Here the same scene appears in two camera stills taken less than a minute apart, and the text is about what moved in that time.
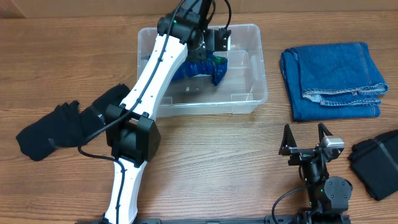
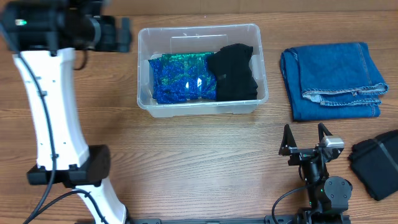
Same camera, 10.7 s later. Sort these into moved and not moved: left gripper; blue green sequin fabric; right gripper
Moved: blue green sequin fabric; left gripper
Not moved: right gripper
